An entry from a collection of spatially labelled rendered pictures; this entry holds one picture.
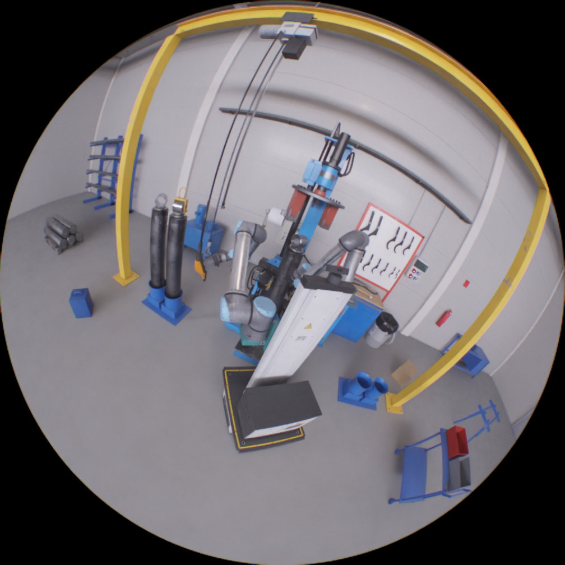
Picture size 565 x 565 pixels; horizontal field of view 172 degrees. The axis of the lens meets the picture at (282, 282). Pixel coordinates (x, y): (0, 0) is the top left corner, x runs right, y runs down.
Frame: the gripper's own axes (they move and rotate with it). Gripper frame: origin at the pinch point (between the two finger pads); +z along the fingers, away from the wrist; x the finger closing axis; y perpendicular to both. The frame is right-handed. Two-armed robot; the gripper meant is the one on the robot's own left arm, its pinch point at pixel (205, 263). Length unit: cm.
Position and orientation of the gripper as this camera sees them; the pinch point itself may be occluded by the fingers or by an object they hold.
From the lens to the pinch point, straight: 203.9
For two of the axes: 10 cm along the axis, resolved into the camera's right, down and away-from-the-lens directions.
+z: -8.8, 3.1, -3.6
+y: -0.2, 7.3, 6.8
